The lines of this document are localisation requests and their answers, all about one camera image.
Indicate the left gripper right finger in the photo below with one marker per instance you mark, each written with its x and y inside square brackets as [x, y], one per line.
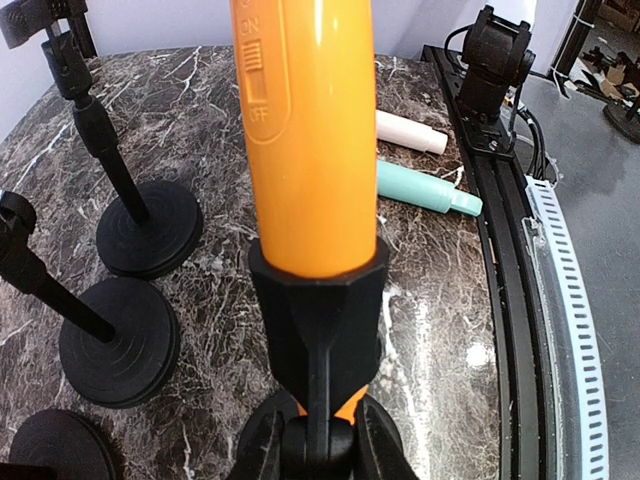
[378, 450]

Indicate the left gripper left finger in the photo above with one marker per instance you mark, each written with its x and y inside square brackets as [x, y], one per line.
[259, 446]

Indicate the black round-base stand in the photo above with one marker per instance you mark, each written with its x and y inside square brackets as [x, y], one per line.
[120, 339]
[323, 348]
[60, 444]
[149, 229]

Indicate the mint green microphone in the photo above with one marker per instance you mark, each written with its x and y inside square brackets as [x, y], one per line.
[405, 185]

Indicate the pale pink microphone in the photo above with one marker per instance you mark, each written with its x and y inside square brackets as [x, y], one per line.
[409, 134]

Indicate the orange microphone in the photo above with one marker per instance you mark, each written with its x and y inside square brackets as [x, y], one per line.
[307, 83]

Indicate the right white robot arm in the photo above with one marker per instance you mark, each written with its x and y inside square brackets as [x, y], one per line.
[493, 54]

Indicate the black front rail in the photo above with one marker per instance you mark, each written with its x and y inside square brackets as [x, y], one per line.
[526, 403]

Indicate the white slotted cable duct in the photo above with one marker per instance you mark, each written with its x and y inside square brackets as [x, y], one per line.
[581, 427]

